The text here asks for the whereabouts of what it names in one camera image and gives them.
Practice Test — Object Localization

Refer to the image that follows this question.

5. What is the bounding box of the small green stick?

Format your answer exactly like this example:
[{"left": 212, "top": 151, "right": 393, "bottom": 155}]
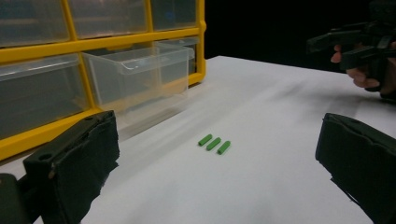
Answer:
[
  {"left": 217, "top": 140, "right": 232, "bottom": 156},
  {"left": 197, "top": 133, "right": 214, "bottom": 147},
  {"left": 205, "top": 137, "right": 222, "bottom": 152}
]

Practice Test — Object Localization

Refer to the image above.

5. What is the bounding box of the yellow black drawer cabinet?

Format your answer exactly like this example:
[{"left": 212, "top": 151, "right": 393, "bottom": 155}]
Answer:
[{"left": 0, "top": 0, "right": 207, "bottom": 162}]

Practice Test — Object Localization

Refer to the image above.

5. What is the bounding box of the clear plastic drawer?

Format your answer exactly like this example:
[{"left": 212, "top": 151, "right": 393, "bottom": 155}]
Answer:
[{"left": 81, "top": 41, "right": 195, "bottom": 126}]

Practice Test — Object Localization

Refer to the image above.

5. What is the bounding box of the white table mat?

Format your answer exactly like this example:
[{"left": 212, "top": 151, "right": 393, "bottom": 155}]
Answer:
[{"left": 0, "top": 55, "right": 396, "bottom": 224}]

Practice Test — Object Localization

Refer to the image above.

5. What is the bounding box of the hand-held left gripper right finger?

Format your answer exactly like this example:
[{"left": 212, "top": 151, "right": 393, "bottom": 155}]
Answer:
[{"left": 315, "top": 112, "right": 396, "bottom": 224}]

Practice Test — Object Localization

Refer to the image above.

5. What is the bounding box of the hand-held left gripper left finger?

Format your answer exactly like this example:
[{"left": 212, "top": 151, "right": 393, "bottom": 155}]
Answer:
[{"left": 22, "top": 110, "right": 120, "bottom": 224}]

